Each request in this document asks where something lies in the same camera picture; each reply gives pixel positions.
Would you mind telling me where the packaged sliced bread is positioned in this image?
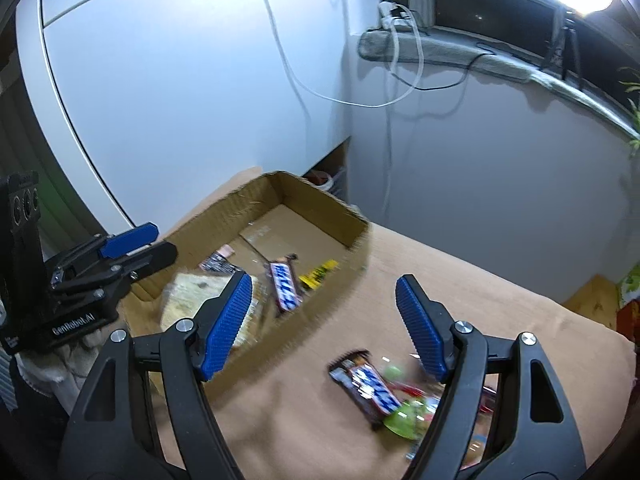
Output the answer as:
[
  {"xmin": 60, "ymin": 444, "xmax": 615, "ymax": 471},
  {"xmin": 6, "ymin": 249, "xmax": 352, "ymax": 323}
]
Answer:
[{"xmin": 160, "ymin": 271, "xmax": 266, "ymax": 350}]

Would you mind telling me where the black patterned candy packet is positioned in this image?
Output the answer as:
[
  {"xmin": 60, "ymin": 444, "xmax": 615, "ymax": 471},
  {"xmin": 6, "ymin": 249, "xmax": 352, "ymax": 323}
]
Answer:
[{"xmin": 198, "ymin": 252, "xmax": 238, "ymax": 275}]

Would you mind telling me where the pink candy packet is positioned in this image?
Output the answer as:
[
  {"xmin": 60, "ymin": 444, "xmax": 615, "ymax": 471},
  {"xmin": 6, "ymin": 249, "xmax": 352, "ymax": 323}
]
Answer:
[{"xmin": 217, "ymin": 244, "xmax": 234, "ymax": 259}]

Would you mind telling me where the green jelly cup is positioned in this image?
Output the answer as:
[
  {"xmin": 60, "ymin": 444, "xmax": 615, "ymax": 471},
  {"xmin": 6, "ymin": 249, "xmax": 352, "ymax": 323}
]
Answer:
[{"xmin": 383, "ymin": 396, "xmax": 439, "ymax": 441}]

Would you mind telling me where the small Snickers bar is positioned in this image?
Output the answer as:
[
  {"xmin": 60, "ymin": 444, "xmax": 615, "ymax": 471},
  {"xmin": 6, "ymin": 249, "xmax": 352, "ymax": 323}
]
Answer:
[{"xmin": 267, "ymin": 254, "xmax": 303, "ymax": 316}]

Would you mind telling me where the small green round candy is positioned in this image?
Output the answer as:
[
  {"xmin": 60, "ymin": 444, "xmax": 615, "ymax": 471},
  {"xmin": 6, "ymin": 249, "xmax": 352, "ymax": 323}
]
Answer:
[{"xmin": 383, "ymin": 363, "xmax": 406, "ymax": 382}]

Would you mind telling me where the yellow candy packet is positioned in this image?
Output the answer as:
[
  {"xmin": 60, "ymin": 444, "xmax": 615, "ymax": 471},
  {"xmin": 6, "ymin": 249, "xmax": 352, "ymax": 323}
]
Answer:
[{"xmin": 299, "ymin": 259, "xmax": 340, "ymax": 292}]

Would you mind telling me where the large Snickers bar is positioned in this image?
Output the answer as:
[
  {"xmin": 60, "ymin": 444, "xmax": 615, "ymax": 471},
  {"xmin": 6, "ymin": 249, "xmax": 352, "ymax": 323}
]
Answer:
[{"xmin": 326, "ymin": 349, "xmax": 401, "ymax": 430}]

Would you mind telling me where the red dried plum packet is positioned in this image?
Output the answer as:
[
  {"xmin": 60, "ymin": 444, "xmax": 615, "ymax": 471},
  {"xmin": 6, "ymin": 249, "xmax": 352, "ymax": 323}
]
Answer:
[{"xmin": 478, "ymin": 374, "xmax": 499, "ymax": 415}]

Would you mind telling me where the white gloved left hand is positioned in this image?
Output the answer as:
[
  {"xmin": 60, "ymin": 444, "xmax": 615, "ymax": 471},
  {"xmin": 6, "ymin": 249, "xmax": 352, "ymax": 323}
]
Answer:
[{"xmin": 16, "ymin": 330, "xmax": 105, "ymax": 401}]

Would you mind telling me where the brown cardboard box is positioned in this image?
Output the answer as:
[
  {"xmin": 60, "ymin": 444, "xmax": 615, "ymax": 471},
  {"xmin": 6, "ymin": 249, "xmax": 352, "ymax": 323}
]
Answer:
[{"xmin": 118, "ymin": 171, "xmax": 371, "ymax": 400}]

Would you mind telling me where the green carton box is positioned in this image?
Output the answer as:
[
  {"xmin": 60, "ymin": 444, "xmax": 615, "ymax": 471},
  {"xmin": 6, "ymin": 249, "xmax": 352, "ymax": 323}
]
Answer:
[{"xmin": 617, "ymin": 263, "xmax": 640, "ymax": 308}]

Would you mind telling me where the potted spider plant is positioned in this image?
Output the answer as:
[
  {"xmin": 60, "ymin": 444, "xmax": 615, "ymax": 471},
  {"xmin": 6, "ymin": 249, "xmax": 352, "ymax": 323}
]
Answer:
[{"xmin": 620, "ymin": 67, "xmax": 640, "ymax": 133}]

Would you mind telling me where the white power strip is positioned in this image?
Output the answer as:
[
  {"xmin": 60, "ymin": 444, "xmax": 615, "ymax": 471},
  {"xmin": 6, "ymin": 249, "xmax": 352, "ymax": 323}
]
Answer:
[{"xmin": 378, "ymin": 0, "xmax": 411, "ymax": 32}]

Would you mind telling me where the white cable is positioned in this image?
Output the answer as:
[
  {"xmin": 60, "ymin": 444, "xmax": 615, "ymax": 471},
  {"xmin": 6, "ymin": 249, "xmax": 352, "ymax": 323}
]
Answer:
[{"xmin": 258, "ymin": 0, "xmax": 426, "ymax": 216}]

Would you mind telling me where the black cable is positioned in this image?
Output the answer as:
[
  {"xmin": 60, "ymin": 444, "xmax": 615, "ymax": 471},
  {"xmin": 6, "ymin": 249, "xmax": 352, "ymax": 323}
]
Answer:
[{"xmin": 389, "ymin": 41, "xmax": 511, "ymax": 92}]

